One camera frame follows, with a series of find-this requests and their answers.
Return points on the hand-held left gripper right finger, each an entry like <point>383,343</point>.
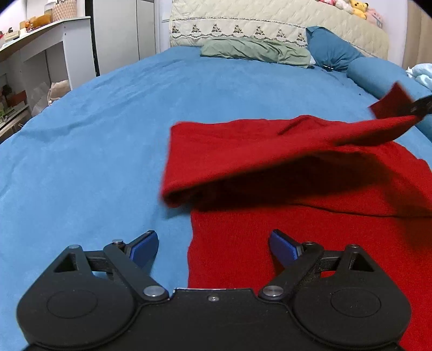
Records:
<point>282,249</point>

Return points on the red knit sweater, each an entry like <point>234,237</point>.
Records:
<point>256,162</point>

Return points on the teal pillow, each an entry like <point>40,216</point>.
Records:
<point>332,49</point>

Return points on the pink plush toy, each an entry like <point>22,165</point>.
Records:
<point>374,17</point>

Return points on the white desk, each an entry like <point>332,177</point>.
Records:
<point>75,40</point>

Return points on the woven basket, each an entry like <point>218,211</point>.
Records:
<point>64,9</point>

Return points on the light blue cloth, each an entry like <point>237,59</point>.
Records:
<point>421,75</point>

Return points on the blue bolster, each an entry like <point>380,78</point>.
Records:
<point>371,76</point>

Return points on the yellow plush toy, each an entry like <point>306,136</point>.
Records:
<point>358,8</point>

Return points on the beige quilted headboard cover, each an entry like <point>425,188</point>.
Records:
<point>270,17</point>

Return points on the blue bed blanket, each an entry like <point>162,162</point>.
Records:
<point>84,152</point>

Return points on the white wardrobe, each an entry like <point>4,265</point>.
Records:
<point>118,30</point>

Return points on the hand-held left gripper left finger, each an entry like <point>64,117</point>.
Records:
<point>145,249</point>

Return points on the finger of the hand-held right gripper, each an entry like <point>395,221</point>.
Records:
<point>421,105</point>

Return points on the white plush toy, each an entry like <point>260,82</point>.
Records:
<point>337,5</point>

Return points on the clear plastic bag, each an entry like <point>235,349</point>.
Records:
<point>39,99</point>

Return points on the green pillow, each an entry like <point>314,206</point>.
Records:
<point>253,50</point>

